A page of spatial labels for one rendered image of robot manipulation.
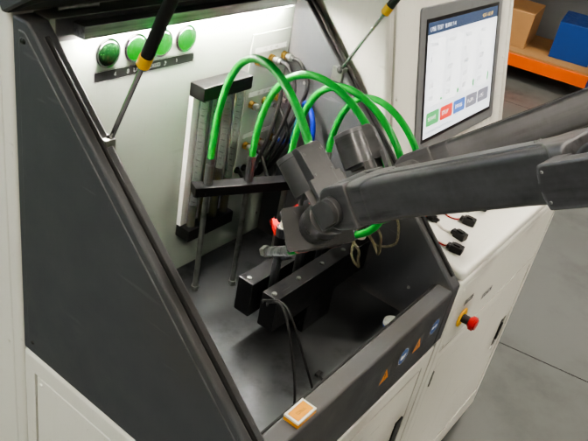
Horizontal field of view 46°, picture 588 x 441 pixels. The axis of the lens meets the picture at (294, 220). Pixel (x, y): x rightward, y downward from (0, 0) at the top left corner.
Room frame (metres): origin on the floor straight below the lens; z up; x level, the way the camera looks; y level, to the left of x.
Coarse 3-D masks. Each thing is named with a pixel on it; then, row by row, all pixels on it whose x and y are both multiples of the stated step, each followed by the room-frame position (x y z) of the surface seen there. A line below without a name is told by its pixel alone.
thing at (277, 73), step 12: (240, 60) 1.16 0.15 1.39; (252, 60) 1.13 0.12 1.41; (264, 60) 1.10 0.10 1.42; (276, 72) 1.06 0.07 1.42; (228, 84) 1.20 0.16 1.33; (288, 84) 1.04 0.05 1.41; (288, 96) 1.02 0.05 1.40; (216, 108) 1.22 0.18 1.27; (300, 108) 1.00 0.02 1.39; (216, 120) 1.22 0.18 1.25; (300, 120) 0.99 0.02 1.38; (216, 132) 1.22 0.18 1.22; (288, 252) 0.96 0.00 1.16
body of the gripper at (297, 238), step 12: (288, 216) 0.88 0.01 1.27; (300, 216) 0.88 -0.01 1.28; (288, 228) 0.86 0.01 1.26; (300, 228) 0.86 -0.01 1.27; (288, 240) 0.85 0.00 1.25; (300, 240) 0.86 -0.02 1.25; (312, 240) 0.84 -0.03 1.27; (324, 240) 0.83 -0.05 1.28; (336, 240) 0.87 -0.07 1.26; (348, 240) 0.87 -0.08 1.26
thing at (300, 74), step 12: (300, 72) 1.23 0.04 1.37; (312, 72) 1.22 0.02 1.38; (276, 84) 1.25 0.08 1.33; (324, 84) 1.20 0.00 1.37; (336, 84) 1.19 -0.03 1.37; (348, 96) 1.17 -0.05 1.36; (264, 108) 1.26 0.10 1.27; (360, 120) 1.15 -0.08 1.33; (252, 144) 1.27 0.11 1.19; (252, 156) 1.27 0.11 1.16; (252, 168) 1.27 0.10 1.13; (252, 180) 1.27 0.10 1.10; (372, 228) 1.11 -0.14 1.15
